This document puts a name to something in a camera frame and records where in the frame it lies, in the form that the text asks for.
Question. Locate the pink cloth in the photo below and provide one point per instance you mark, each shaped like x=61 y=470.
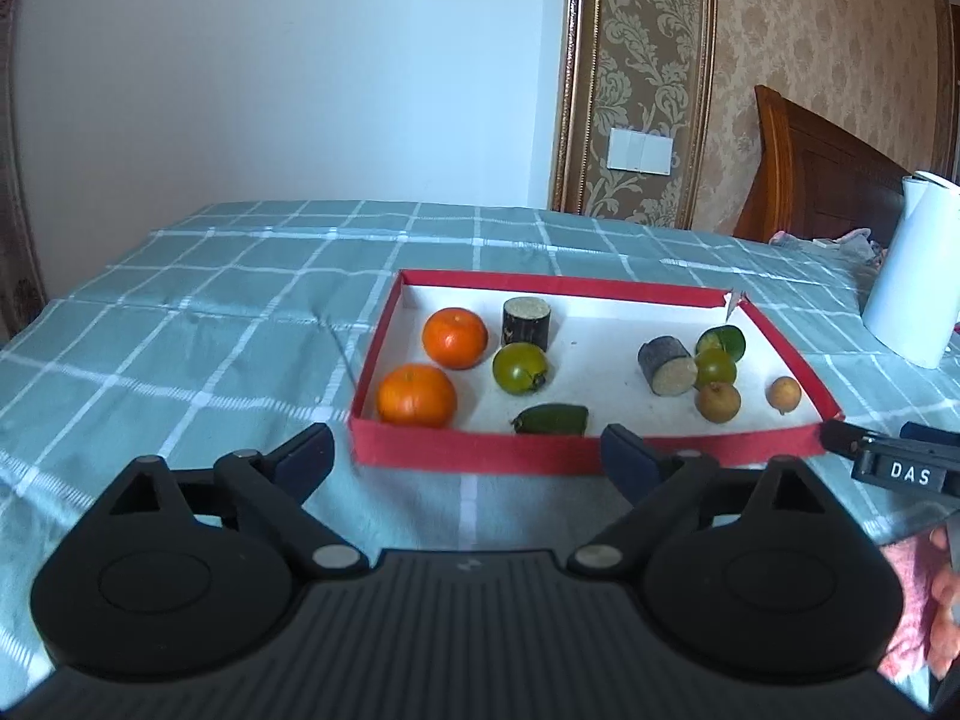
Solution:
x=904 y=615

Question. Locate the brown longan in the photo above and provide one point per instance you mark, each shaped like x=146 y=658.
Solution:
x=718 y=402
x=784 y=394

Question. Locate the red cardboard box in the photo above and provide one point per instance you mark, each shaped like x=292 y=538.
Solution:
x=600 y=360

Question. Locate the green round fruit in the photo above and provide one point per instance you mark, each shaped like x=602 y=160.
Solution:
x=519 y=367
x=716 y=369

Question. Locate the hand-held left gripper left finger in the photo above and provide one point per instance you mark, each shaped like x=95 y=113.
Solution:
x=307 y=457

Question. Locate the orange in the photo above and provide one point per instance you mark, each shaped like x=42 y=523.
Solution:
x=454 y=337
x=416 y=396

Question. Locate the dark sugarcane piece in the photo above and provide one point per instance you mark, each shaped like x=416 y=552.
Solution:
x=525 y=326
x=666 y=367

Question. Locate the crumpled pale clothes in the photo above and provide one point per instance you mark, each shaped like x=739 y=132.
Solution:
x=851 y=244

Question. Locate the wooden headboard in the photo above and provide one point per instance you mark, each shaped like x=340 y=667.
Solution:
x=817 y=180

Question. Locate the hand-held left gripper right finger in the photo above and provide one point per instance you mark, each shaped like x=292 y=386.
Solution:
x=630 y=465

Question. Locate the green avocado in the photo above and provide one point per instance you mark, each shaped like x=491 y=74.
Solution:
x=551 y=418

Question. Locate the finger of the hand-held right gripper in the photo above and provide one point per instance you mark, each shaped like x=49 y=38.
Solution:
x=934 y=433
x=841 y=436

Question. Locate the small green lime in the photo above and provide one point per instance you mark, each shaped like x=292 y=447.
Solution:
x=726 y=334

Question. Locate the patterned curtain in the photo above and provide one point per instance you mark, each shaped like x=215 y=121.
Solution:
x=15 y=202

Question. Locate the white light switch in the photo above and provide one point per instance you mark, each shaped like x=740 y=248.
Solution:
x=640 y=151

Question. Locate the green checked bedsheet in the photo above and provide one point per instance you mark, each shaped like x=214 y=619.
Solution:
x=225 y=315

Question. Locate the gold framed wall panel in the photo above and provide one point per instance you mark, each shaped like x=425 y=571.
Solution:
x=637 y=37

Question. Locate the person's right hand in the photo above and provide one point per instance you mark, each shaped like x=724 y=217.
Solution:
x=946 y=630

